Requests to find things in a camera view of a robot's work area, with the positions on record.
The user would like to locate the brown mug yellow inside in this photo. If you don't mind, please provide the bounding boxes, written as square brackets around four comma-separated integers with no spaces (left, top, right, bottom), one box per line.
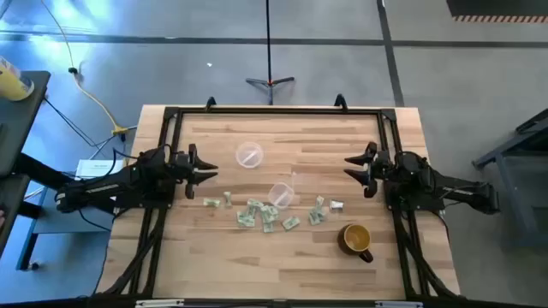
[337,222,374,264]

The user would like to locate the black tripod stand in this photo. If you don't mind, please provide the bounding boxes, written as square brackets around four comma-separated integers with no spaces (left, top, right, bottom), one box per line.
[245,0,295,106]

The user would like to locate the yellow wipes canister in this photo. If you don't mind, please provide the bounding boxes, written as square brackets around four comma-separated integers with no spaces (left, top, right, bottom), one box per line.
[0,55,35,103]

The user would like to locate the black metal table frame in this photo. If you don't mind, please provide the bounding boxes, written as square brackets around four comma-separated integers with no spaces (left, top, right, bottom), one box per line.
[96,104,462,303]

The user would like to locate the white metal bracket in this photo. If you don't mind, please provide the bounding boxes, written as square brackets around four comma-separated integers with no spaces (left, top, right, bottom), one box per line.
[375,300,424,308]
[134,299,185,308]

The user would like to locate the black floor cable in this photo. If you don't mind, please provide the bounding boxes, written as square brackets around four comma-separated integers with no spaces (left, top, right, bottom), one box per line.
[42,97,129,160]

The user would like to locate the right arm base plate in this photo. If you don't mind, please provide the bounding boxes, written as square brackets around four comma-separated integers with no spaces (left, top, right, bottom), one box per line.
[384,187,446,213]

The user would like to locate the white paper sheet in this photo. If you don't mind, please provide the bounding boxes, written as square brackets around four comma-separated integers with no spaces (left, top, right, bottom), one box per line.
[74,158,128,181]

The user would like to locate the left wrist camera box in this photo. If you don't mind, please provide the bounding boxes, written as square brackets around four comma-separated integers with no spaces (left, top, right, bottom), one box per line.
[173,151,190,171]

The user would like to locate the black hazard-striped mat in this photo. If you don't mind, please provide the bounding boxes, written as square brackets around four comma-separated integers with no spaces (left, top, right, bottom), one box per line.
[446,0,548,23]

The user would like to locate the blue metal cart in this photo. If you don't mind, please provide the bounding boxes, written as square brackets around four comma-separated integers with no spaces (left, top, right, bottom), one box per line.
[472,109,548,249]

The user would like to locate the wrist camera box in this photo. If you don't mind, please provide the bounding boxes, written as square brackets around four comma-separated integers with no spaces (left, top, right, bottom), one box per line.
[376,151,393,175]
[173,151,190,171]

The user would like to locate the black cable bundle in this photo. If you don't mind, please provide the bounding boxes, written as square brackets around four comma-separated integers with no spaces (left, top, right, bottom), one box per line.
[392,211,459,299]
[102,208,169,296]

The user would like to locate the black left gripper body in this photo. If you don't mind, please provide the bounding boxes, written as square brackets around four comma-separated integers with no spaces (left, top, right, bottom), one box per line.
[184,143,200,200]

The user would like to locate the blue metal stand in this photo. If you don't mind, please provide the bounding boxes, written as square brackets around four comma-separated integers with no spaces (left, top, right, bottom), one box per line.
[15,186,116,271]

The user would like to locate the yellow floor cable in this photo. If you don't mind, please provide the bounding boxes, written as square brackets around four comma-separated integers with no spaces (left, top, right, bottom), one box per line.
[40,0,129,136]

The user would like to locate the black desk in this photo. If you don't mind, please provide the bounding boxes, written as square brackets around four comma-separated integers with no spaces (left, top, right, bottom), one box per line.
[0,70,65,258]

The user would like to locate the clear round plastic container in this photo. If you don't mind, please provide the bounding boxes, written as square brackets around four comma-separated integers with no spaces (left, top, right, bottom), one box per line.
[235,140,265,169]
[267,181,295,210]

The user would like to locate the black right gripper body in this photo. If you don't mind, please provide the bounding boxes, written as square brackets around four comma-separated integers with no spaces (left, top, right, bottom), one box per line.
[363,141,378,198]

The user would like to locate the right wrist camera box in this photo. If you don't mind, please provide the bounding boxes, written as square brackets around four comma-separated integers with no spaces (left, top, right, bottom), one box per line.
[376,151,393,175]

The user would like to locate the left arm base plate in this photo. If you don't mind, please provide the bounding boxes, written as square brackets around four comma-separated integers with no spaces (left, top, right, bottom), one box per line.
[113,187,177,210]

